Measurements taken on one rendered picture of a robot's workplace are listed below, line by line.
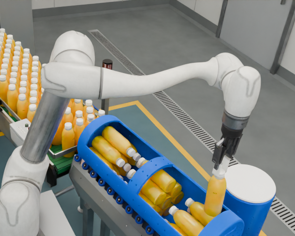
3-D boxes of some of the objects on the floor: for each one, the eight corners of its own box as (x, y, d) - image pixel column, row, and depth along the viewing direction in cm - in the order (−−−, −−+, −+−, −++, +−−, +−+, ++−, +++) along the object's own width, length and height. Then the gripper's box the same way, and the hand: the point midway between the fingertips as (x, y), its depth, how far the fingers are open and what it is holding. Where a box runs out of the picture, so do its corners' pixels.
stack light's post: (99, 203, 324) (105, 85, 260) (96, 200, 326) (101, 82, 263) (103, 201, 326) (110, 83, 263) (99, 198, 328) (106, 80, 265)
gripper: (226, 136, 135) (211, 187, 149) (256, 121, 145) (239, 170, 159) (210, 125, 140) (197, 175, 153) (239, 111, 149) (225, 159, 163)
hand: (221, 166), depth 154 cm, fingers closed on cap, 4 cm apart
